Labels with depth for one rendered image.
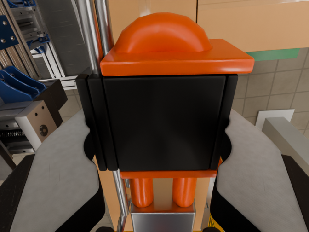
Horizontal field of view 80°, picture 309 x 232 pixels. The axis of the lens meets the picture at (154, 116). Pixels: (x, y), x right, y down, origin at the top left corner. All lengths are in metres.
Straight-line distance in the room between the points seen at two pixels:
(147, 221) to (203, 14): 0.79
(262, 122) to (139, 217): 1.79
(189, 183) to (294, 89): 1.77
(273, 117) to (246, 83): 0.45
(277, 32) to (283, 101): 1.00
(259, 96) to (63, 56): 1.51
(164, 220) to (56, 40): 1.24
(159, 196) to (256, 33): 0.85
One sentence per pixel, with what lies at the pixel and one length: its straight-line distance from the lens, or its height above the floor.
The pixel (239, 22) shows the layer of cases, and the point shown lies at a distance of 0.92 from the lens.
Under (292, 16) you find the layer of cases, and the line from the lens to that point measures 1.01.
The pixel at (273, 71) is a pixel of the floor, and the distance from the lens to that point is 1.73.
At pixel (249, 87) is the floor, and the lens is 1.70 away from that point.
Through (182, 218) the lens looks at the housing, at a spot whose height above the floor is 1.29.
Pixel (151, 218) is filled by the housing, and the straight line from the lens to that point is 0.20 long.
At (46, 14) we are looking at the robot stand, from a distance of 1.33.
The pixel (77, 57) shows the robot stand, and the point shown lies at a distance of 1.32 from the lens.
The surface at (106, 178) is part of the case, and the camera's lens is 0.73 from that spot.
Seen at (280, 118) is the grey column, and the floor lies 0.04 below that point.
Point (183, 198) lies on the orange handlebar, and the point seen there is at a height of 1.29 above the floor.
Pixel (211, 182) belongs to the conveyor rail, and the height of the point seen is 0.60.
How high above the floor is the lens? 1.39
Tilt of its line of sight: 57 degrees down
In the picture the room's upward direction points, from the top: 180 degrees counter-clockwise
